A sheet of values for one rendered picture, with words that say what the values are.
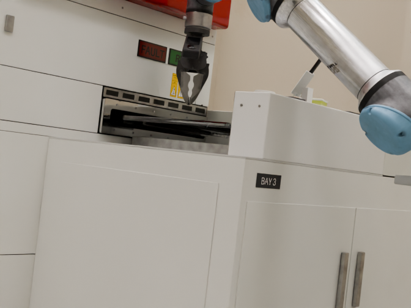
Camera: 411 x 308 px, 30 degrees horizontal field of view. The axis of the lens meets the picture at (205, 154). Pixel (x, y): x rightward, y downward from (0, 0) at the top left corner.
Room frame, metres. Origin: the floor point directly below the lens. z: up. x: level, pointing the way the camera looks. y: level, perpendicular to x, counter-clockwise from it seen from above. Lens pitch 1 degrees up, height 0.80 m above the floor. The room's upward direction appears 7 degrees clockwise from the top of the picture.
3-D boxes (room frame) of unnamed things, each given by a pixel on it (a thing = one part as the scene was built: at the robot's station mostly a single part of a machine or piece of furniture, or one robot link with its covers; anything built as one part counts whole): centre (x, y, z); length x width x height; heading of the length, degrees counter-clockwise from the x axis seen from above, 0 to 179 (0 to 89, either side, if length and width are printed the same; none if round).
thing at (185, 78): (2.14, 0.08, 1.00); 0.06 x 0.03 x 0.09; 1
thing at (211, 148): (1.99, 0.01, 0.84); 0.50 x 0.02 x 0.03; 50
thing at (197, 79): (2.14, 0.05, 1.00); 0.06 x 0.03 x 0.09; 1
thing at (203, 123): (1.98, 0.09, 0.90); 0.37 x 0.01 x 0.01; 50
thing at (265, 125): (1.84, -0.26, 0.89); 0.55 x 0.09 x 0.14; 140
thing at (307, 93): (2.24, -0.26, 1.03); 0.06 x 0.04 x 0.13; 50
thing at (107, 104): (2.24, 0.15, 0.89); 0.44 x 0.02 x 0.10; 140
